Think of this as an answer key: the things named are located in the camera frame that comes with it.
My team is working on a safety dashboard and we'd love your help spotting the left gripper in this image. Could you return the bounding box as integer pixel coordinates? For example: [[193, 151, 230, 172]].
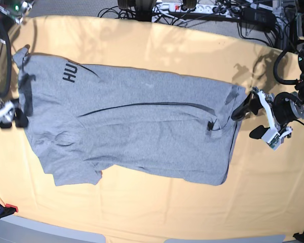
[[231, 92, 304, 139]]

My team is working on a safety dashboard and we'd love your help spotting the grey t-shirt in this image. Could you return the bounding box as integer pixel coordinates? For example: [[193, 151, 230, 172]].
[[13, 48, 246, 186]]

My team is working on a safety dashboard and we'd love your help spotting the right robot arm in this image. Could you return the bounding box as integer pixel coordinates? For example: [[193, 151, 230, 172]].
[[0, 1, 34, 129]]

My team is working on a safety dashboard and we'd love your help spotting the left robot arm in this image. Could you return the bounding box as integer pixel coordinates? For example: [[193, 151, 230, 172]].
[[231, 1, 304, 143]]

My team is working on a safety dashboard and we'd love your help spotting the yellow table cloth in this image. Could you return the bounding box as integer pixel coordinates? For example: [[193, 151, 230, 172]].
[[0, 16, 304, 242]]

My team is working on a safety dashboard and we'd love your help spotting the black power adapter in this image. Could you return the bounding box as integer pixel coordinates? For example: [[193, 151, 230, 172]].
[[241, 8, 276, 26]]

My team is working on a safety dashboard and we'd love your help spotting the white power strip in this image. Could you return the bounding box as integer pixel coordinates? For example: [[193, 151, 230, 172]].
[[153, 2, 240, 19]]

